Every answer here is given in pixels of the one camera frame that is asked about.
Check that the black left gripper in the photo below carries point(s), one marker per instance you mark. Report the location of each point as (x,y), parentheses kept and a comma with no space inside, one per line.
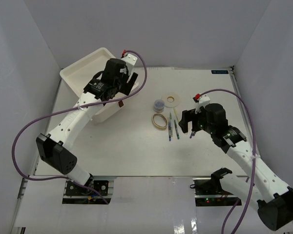
(130,82)

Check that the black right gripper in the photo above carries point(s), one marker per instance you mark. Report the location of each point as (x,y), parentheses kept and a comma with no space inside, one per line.
(187,116)

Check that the wide white foam tape roll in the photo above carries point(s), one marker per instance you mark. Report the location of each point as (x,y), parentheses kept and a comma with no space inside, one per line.
(171,99)

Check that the green gel pen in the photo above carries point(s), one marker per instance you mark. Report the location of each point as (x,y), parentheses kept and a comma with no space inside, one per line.
(176,129)

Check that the beige masking tape roll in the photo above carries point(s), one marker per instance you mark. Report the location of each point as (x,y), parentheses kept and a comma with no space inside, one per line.
(159,121)

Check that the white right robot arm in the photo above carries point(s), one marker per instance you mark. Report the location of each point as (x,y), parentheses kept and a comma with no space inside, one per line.
(269,195)

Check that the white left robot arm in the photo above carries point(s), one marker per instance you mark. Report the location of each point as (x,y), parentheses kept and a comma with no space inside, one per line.
(54,147)

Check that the blue gel pen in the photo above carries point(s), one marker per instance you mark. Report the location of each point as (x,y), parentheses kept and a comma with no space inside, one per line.
(169,130)

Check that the clear jar of paper clips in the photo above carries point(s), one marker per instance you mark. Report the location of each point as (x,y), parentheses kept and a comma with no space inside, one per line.
(159,106)

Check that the blue table label sticker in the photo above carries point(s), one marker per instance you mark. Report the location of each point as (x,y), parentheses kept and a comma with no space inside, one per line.
(219,72)

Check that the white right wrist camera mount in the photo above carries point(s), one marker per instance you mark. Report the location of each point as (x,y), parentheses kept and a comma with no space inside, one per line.
(201,101)

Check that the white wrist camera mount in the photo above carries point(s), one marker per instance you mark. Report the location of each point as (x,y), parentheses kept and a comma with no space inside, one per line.
(130,60)
(201,101)

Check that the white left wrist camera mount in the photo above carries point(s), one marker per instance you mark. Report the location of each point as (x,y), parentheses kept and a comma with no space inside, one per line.
(130,60)

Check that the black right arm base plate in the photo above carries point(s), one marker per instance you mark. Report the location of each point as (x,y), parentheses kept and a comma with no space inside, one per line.
(205,187)

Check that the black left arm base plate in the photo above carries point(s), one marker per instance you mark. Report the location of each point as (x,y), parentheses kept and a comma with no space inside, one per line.
(101,186)

